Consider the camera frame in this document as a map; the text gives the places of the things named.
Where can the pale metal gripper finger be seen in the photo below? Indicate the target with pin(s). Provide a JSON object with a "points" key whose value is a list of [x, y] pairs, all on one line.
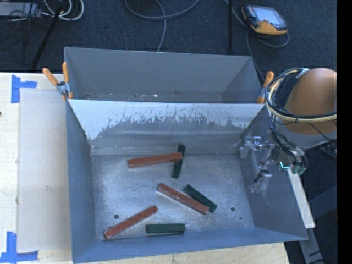
{"points": [[244, 148], [262, 181]]}

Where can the dark green flat block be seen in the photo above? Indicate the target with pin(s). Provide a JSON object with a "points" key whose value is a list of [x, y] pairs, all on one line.
{"points": [[165, 228], [202, 198], [178, 169]]}

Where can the red-brown flat block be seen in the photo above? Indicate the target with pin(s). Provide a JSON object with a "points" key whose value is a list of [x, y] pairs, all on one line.
{"points": [[130, 222], [182, 198], [154, 160]]}

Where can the grey metal bin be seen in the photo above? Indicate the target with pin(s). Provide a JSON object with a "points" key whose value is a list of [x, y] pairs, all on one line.
{"points": [[137, 191]]}

